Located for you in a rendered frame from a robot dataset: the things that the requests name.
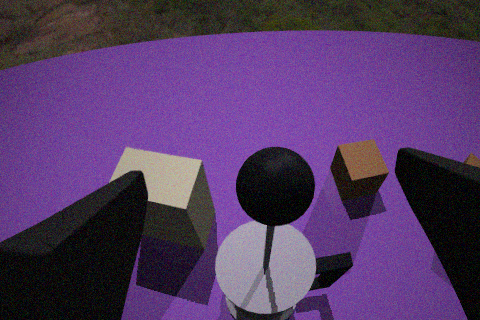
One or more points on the brown cube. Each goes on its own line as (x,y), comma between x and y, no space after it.
(473,160)
(358,169)

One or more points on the coffee press with black ball knob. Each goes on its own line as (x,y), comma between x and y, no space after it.
(265,267)

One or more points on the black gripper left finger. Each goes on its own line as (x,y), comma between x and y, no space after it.
(77,264)

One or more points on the beige block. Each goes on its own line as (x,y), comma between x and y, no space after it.
(180,207)

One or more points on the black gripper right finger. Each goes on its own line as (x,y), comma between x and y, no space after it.
(445,196)

